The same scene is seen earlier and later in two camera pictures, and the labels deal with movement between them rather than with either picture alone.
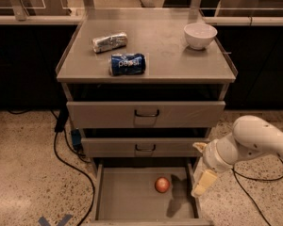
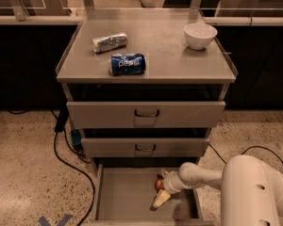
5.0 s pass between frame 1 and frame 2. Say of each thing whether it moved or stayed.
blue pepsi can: stayed
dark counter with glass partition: stayed
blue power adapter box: stayed
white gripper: moved
